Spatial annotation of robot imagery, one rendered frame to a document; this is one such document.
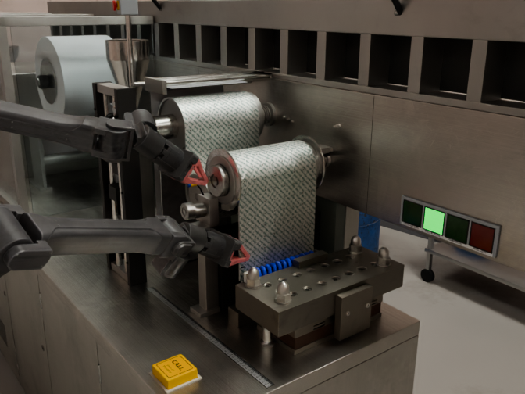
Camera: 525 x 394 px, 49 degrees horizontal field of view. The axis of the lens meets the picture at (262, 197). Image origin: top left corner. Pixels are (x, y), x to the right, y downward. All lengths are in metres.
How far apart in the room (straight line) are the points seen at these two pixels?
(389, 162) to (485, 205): 0.26
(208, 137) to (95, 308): 0.53
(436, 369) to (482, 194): 1.82
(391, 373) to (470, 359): 1.63
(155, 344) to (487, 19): 0.98
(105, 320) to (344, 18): 0.94
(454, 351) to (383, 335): 1.74
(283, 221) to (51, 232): 0.64
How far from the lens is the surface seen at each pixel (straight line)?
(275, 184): 1.38
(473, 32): 1.26
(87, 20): 2.20
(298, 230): 1.47
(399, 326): 1.48
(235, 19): 1.84
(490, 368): 3.09
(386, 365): 1.48
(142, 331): 1.44
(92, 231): 1.03
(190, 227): 1.25
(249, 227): 1.36
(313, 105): 1.57
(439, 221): 1.34
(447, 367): 3.03
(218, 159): 1.35
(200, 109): 1.52
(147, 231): 1.13
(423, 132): 1.33
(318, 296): 1.30
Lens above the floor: 1.63
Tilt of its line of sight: 18 degrees down
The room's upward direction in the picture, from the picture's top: straight up
